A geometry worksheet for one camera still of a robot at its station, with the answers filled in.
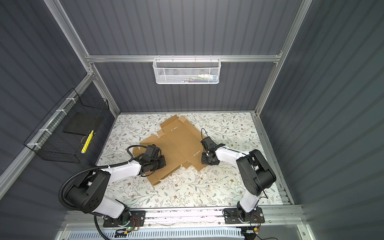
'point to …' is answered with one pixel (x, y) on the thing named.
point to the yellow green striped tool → (90, 136)
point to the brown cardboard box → (180, 142)
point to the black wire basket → (65, 135)
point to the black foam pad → (82, 123)
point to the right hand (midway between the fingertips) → (207, 162)
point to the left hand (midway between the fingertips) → (166, 162)
